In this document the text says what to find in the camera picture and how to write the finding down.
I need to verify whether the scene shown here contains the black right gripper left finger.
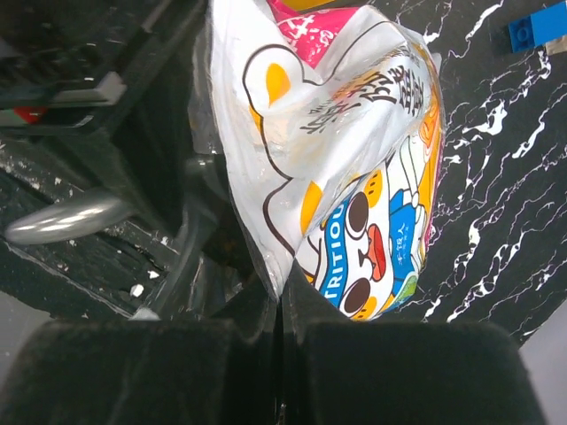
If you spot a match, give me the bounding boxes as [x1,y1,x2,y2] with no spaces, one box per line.
[1,294,276,424]

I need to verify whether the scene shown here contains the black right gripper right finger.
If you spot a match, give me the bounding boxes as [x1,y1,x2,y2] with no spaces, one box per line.
[280,267,546,424]

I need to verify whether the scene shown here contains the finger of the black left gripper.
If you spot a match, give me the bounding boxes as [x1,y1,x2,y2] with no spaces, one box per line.
[1,1,206,221]

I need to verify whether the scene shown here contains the silver metal scoop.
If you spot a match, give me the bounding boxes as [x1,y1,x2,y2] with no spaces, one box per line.
[4,188,135,245]

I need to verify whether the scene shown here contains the pink white pet food bag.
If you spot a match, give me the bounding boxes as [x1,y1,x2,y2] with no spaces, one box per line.
[189,1,446,321]

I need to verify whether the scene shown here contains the blue toy brick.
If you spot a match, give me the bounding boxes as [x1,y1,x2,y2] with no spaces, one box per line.
[508,4,566,53]

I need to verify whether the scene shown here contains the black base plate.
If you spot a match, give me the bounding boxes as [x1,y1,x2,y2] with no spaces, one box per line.
[1,141,252,320]

